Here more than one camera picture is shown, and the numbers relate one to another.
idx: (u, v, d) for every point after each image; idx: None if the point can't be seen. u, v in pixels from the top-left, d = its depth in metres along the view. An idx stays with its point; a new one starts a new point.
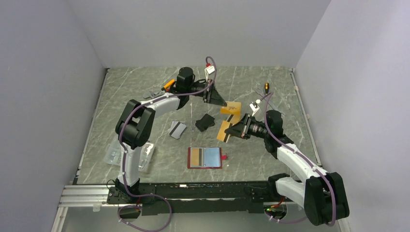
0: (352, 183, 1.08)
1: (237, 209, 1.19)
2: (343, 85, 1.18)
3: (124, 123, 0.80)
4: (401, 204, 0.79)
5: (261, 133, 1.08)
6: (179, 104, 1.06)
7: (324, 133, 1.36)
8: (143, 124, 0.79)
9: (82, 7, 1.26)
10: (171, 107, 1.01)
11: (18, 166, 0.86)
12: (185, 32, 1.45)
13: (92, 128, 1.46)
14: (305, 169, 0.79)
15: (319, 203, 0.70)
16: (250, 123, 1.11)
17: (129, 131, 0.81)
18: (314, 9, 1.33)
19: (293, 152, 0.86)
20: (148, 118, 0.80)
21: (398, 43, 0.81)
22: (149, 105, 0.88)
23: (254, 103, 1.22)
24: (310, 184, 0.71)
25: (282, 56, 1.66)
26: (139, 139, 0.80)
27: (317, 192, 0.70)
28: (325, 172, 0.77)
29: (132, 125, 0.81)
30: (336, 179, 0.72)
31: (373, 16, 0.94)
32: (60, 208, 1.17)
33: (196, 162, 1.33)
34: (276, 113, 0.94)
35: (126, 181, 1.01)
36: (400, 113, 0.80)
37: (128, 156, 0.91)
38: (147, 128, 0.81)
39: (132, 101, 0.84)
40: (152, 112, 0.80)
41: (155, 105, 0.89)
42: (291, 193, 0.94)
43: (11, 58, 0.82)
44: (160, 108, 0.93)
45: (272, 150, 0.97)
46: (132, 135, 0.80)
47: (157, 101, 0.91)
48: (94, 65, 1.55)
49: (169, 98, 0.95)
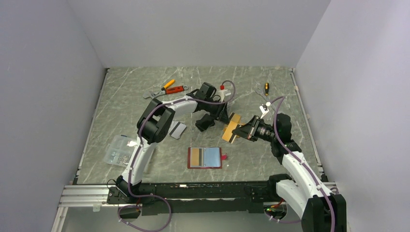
0: (352, 184, 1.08)
1: (237, 209, 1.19)
2: (343, 85, 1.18)
3: (146, 120, 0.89)
4: (402, 206, 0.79)
5: (268, 137, 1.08)
6: (195, 107, 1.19)
7: (325, 132, 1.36)
8: (163, 122, 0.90)
9: (82, 7, 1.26)
10: (189, 108, 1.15)
11: (17, 167, 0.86)
12: (185, 32, 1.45)
13: (92, 128, 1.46)
14: (310, 185, 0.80)
15: (318, 224, 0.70)
16: (259, 125, 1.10)
17: (149, 126, 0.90)
18: (314, 9, 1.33)
19: (300, 163, 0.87)
20: (168, 117, 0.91)
21: (399, 43, 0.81)
22: (170, 105, 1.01)
23: (264, 106, 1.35)
24: (312, 204, 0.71)
25: (282, 56, 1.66)
26: (156, 135, 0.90)
27: (318, 212, 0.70)
28: (329, 192, 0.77)
29: (152, 123, 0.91)
30: (339, 200, 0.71)
31: (374, 16, 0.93)
32: (60, 208, 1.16)
33: (196, 162, 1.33)
34: (286, 117, 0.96)
35: (132, 178, 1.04)
36: (401, 114, 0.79)
37: (141, 151, 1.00)
38: (166, 126, 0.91)
39: (155, 100, 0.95)
40: (172, 112, 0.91)
41: (175, 106, 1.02)
42: (290, 199, 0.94)
43: (10, 58, 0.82)
44: (179, 109, 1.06)
45: (278, 154, 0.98)
46: (151, 131, 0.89)
47: (177, 103, 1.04)
48: (94, 66, 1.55)
49: (188, 101, 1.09)
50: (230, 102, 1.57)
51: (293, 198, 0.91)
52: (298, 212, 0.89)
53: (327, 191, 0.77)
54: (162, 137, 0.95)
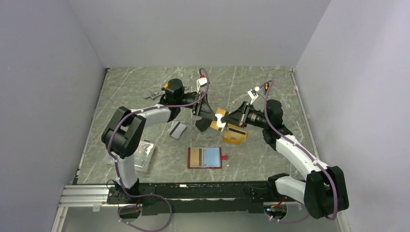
0: (352, 184, 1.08)
1: (237, 209, 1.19)
2: (343, 85, 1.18)
3: (113, 131, 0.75)
4: (402, 205, 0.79)
5: (259, 123, 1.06)
6: (169, 116, 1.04)
7: (325, 132, 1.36)
8: (133, 132, 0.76)
9: (82, 7, 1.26)
10: (164, 115, 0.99)
11: (18, 167, 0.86)
12: (185, 32, 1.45)
13: (92, 128, 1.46)
14: (306, 163, 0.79)
15: (320, 197, 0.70)
16: (249, 112, 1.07)
17: (117, 139, 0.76)
18: (314, 9, 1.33)
19: (293, 144, 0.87)
20: (137, 126, 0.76)
21: (399, 43, 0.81)
22: (140, 113, 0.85)
23: (253, 91, 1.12)
24: (312, 179, 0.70)
25: (283, 56, 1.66)
26: (126, 149, 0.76)
27: (318, 186, 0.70)
28: (325, 166, 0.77)
29: (120, 134, 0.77)
30: (337, 173, 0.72)
31: (374, 16, 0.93)
32: (60, 208, 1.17)
33: (196, 162, 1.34)
34: (277, 104, 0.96)
35: (124, 182, 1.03)
36: (401, 114, 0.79)
37: (120, 165, 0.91)
38: (136, 137, 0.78)
39: (122, 108, 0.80)
40: (142, 119, 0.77)
41: (146, 113, 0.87)
42: (291, 192, 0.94)
43: (11, 58, 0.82)
44: (151, 118, 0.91)
45: (270, 141, 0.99)
46: (120, 144, 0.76)
47: (148, 109, 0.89)
48: (94, 66, 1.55)
49: (161, 108, 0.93)
50: (230, 102, 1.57)
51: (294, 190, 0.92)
52: (303, 202, 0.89)
53: (323, 165, 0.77)
54: (134, 150, 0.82)
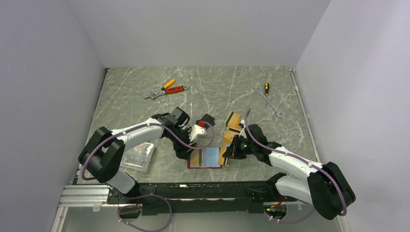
0: (350, 185, 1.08)
1: (237, 209, 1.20)
2: (342, 86, 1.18)
3: (90, 154, 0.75)
4: (402, 205, 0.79)
5: (248, 149, 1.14)
6: (162, 133, 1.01)
7: (324, 132, 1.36)
8: (107, 159, 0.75)
9: (82, 7, 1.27)
10: (153, 134, 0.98)
11: (17, 166, 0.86)
12: (185, 31, 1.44)
13: (92, 128, 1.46)
14: (302, 167, 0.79)
15: (327, 197, 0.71)
16: (239, 142, 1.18)
17: (93, 162, 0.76)
18: (314, 9, 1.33)
19: (285, 154, 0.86)
20: (113, 153, 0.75)
21: (398, 44, 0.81)
22: (122, 135, 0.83)
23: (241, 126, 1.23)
24: (313, 181, 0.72)
25: (282, 56, 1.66)
26: (102, 173, 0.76)
27: (321, 187, 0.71)
28: (320, 165, 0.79)
29: (98, 157, 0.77)
30: (333, 167, 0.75)
31: (373, 17, 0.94)
32: (60, 208, 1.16)
33: (196, 162, 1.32)
34: (256, 126, 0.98)
35: (119, 189, 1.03)
36: (401, 114, 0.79)
37: None
38: (113, 163, 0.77)
39: (102, 129, 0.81)
40: (118, 146, 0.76)
41: (129, 135, 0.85)
42: (293, 193, 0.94)
43: (10, 58, 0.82)
44: (136, 138, 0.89)
45: (264, 158, 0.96)
46: (96, 167, 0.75)
47: (131, 131, 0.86)
48: (94, 66, 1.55)
49: (150, 126, 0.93)
50: (230, 102, 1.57)
51: (295, 191, 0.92)
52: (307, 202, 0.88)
53: (318, 165, 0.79)
54: (112, 174, 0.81)
